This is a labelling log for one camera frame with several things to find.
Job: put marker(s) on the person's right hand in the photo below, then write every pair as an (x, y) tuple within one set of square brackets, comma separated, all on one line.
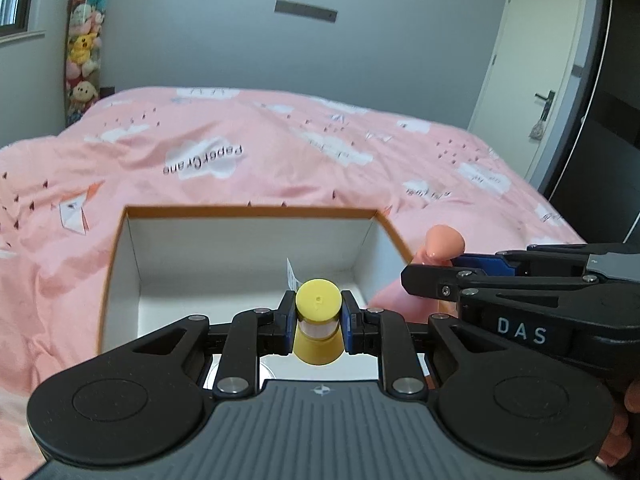
[(622, 422)]

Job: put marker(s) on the yellow capped bottle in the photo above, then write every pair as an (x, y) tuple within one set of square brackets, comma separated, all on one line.
[(318, 305)]

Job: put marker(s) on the orange cardboard box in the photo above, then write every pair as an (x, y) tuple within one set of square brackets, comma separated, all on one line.
[(240, 255)]

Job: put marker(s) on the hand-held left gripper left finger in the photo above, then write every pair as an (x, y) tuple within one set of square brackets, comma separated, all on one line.
[(287, 321)]

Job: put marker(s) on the peach plastic toy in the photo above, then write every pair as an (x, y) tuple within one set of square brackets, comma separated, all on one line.
[(442, 244)]

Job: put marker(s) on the dark wall panel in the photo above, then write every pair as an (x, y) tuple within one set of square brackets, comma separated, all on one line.
[(305, 11)]

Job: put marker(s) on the white paper tag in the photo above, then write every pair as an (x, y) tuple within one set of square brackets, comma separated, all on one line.
[(291, 274)]

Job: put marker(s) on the white door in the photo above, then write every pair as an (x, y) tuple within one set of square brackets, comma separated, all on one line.
[(530, 45)]

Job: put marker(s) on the hanging column of plush toys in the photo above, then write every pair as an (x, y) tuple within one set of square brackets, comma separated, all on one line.
[(84, 50)]

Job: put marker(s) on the pink cloud print blanket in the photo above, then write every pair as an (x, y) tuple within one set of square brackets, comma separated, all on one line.
[(280, 170)]

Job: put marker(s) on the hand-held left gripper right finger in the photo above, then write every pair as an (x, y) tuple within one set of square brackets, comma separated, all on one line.
[(349, 327)]

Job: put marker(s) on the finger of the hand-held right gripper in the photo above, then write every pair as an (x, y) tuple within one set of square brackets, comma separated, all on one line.
[(430, 280), (482, 262)]

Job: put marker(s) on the dark wardrobe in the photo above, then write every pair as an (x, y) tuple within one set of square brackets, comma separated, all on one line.
[(610, 125)]

